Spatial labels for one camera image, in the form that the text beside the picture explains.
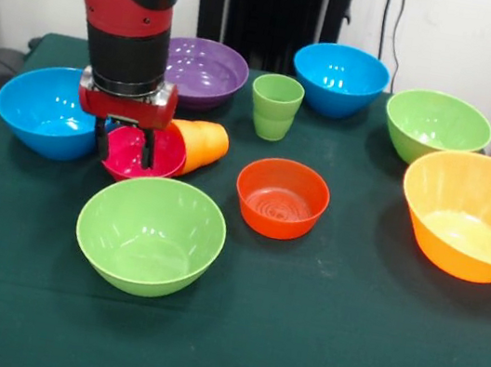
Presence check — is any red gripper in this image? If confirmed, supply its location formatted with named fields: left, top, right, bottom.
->
left=66, top=64, right=182, bottom=174

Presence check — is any pink plastic bowl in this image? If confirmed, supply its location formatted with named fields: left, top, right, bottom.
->
left=97, top=118, right=191, bottom=192

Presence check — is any orange plastic cup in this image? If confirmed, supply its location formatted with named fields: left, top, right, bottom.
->
left=160, top=114, right=233, bottom=185

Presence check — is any green plastic cup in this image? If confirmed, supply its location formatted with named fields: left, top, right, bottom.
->
left=243, top=71, right=308, bottom=146

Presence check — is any red-orange plastic bowl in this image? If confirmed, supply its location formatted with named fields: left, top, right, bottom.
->
left=228, top=151, right=336, bottom=247

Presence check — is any blue plastic bowl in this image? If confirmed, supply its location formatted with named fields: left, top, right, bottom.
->
left=285, top=37, right=394, bottom=127
left=0, top=56, right=110, bottom=167

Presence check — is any large orange plastic bowl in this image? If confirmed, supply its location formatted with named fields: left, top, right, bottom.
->
left=389, top=141, right=491, bottom=286

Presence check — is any green plastic bowl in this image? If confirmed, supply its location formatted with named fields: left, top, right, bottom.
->
left=67, top=164, right=235, bottom=309
left=377, top=83, right=491, bottom=177

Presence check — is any purple plastic bowl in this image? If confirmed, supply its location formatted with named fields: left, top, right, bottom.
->
left=158, top=33, right=254, bottom=121

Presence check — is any dark green table cloth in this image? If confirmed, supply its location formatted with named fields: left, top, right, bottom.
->
left=0, top=24, right=491, bottom=367

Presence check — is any black wall cable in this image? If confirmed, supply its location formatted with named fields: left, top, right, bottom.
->
left=375, top=0, right=396, bottom=62
left=382, top=0, right=412, bottom=96

